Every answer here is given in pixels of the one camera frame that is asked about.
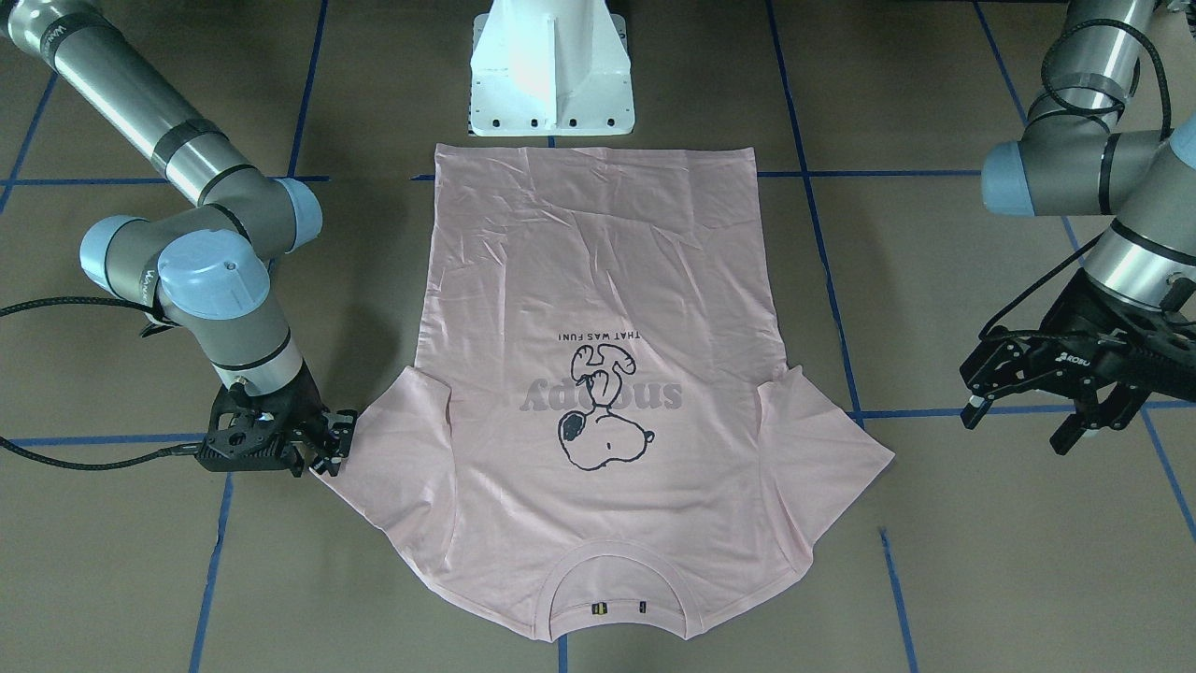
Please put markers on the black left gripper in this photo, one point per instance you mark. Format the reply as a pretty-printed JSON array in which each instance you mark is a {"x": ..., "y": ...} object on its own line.
[{"x": 1103, "y": 360}]

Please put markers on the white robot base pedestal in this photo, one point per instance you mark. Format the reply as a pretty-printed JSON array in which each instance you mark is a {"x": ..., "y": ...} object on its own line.
[{"x": 550, "y": 68}]

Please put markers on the pink Snoopy t-shirt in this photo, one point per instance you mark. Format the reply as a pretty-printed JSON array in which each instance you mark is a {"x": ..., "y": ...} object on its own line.
[{"x": 600, "y": 424}]

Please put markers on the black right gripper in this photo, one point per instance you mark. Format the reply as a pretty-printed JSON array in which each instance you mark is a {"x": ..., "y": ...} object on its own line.
[{"x": 301, "y": 406}]

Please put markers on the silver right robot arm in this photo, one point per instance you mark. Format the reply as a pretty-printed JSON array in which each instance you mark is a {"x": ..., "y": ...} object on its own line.
[{"x": 205, "y": 269}]

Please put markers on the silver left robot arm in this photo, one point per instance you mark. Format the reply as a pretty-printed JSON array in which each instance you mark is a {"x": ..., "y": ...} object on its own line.
[{"x": 1099, "y": 141}]

